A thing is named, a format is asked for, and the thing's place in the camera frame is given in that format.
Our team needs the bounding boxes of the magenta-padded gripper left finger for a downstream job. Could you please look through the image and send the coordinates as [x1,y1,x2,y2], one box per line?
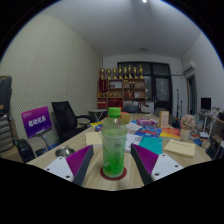
[43,144,95,187]

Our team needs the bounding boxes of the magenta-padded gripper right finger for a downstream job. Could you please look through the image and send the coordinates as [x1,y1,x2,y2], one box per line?
[130,143,184,186]

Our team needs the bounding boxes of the green-capped clear drink bottle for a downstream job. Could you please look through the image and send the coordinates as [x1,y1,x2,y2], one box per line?
[101,106,128,179]

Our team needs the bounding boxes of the small stainless steel cup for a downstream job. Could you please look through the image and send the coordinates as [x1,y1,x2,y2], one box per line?
[54,145,76,158]

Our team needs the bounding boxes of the pale yellow notebook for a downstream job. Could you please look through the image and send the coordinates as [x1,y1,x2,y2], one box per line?
[163,138,197,159]

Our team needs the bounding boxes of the teal book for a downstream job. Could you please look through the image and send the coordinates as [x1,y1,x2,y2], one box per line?
[138,136,164,156]

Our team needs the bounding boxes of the orange book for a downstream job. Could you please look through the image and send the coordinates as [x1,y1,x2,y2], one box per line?
[159,127,182,140]

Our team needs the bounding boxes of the black bag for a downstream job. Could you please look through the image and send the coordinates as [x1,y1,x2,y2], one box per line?
[14,138,36,164]

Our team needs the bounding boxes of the blue book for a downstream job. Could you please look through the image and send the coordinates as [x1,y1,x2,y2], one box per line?
[134,125,163,138]

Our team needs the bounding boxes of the white paper booklet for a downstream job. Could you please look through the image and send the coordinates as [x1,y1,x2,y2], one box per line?
[124,133,144,153]

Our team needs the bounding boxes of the yellow paper sheet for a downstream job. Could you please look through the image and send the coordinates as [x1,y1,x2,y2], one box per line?
[84,131,104,147]

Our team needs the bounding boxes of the orange standing card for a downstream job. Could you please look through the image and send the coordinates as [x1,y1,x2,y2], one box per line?
[158,110,170,128]

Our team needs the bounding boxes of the pink flowers in white pot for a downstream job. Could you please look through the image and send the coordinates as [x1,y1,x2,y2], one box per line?
[179,114,197,142]

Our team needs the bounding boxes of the pink packaged box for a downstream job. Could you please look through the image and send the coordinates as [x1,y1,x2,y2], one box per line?
[137,118,158,127]

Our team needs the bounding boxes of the black office chair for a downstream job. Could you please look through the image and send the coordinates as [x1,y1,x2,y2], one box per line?
[51,100,91,143]

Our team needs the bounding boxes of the purple sign board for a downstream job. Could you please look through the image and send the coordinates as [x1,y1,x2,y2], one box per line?
[21,105,53,139]

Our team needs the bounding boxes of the silver ribbed suitcase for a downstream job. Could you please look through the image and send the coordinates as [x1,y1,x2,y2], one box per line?
[0,113,16,153]

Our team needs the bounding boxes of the yellow gift box red ribbon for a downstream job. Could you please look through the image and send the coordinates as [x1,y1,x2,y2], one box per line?
[120,111,131,125]

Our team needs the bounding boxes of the cluttered side desk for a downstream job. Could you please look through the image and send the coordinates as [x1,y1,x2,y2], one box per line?
[199,111,224,158]

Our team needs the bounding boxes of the black computer monitor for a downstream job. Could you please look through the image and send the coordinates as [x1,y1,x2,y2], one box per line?
[200,97,212,112]

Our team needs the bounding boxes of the dark glass door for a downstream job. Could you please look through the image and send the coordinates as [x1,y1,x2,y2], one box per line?
[116,61,173,114]

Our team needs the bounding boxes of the wooden shelf unit with trophies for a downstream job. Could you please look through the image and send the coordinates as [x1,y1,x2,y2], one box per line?
[97,64,147,109]

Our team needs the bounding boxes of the dark brown suitcase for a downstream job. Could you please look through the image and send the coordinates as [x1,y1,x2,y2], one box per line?
[0,75,13,116]

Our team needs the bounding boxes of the white wall air conditioner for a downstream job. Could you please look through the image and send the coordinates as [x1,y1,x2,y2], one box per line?
[181,60,197,78]

